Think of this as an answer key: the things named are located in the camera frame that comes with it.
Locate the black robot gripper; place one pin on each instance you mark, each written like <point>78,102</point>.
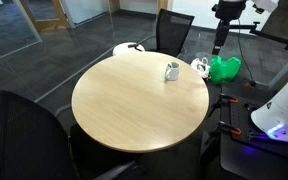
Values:
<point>230,8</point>

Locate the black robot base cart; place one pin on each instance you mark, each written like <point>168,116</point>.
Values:
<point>250,161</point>

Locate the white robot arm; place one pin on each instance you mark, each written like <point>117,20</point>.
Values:
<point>284,110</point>

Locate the green plastic bag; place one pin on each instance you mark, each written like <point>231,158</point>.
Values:
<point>224,69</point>

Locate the white plastic bag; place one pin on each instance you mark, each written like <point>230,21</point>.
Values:
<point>200,66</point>

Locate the black mesh office chair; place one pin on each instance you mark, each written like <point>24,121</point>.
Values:
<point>174,31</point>
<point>24,140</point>

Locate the small orange clamp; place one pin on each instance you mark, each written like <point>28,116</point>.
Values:
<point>249,84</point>

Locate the white ceramic mug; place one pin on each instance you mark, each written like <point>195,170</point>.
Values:
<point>173,72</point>

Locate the black orange clamp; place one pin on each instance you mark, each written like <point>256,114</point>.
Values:
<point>229,99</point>
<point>231,128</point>

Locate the white round disc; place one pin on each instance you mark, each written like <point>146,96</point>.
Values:
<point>125,50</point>

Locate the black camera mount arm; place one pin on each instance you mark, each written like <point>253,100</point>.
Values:
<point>274,37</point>

